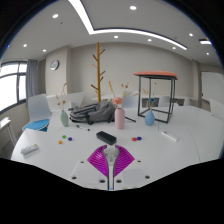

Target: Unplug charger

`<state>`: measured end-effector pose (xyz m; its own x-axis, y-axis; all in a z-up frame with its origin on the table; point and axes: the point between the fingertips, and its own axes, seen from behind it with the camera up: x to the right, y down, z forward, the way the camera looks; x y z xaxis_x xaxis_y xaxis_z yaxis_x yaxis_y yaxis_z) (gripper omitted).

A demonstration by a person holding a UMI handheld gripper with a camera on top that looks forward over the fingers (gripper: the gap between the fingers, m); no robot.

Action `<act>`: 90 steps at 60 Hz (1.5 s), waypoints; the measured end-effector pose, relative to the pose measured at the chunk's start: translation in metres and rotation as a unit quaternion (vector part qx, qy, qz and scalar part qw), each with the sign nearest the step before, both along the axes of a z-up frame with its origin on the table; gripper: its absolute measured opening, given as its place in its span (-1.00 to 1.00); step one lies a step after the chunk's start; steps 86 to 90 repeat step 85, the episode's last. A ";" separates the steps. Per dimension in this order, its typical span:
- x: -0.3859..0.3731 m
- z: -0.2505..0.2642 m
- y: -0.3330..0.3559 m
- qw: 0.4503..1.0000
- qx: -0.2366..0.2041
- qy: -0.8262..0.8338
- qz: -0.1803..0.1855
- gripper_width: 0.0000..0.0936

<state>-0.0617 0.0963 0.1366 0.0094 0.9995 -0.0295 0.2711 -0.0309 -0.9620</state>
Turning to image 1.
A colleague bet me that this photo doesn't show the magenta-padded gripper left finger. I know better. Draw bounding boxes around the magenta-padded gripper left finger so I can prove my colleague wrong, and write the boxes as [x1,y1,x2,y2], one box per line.
[68,144,110,191]

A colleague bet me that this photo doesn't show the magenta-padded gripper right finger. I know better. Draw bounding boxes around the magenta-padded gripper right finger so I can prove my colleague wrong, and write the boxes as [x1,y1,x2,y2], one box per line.
[112,144,153,191]

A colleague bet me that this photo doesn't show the black rectangular box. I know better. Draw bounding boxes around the black rectangular box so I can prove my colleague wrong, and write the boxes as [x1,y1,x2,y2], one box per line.
[95,130,117,146]

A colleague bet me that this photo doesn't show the pink vase with flowers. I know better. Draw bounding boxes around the pink vase with flowers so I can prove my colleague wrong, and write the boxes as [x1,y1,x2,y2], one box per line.
[108,80,132,130]

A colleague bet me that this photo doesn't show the blue vase with dried flowers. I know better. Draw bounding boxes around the blue vase with dried flowers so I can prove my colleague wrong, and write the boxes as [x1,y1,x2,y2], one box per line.
[142,82,158,127]

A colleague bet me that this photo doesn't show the grey backpack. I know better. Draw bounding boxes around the grey backpack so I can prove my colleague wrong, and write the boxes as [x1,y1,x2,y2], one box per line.
[69,100,117,126]

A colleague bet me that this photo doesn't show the white rectangular bar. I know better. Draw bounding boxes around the white rectangular bar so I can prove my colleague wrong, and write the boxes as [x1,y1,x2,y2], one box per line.
[160,130,179,143]

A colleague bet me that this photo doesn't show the green vase with dried flowers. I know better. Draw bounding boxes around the green vase with dried flowers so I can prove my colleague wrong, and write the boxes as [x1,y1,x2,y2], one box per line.
[54,82,70,128]

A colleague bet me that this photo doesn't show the white remote control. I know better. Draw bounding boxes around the white remote control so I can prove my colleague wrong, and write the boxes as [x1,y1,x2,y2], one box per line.
[20,143,40,155]

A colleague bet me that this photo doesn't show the white chair with blue cushion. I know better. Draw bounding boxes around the white chair with blue cushion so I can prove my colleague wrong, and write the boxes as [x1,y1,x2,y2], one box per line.
[22,93,53,133]

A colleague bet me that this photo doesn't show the wooden coat rack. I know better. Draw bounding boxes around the wooden coat rack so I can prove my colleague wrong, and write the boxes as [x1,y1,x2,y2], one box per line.
[90,41,107,103]

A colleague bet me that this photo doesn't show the grey curtain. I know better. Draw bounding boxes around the grey curtain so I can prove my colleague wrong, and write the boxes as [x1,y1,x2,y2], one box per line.
[25,59,40,102]

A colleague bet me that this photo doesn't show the window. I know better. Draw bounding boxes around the window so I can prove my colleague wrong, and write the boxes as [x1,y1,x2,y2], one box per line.
[0,60,29,113]

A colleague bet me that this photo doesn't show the curved ceiling light strip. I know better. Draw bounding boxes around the curved ceiling light strip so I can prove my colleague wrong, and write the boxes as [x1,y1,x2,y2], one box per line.
[68,0,189,52]

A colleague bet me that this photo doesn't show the recessed ceiling lights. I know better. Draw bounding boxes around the recessed ceiling lights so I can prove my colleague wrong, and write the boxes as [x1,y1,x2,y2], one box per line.
[21,4,213,56]

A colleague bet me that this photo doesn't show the black frame stand orange top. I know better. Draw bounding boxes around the black frame stand orange top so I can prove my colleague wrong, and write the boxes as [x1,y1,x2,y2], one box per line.
[132,70,179,125]

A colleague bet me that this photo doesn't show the round wall clock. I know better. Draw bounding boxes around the round wall clock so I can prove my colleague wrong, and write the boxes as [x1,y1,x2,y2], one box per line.
[49,59,61,72]

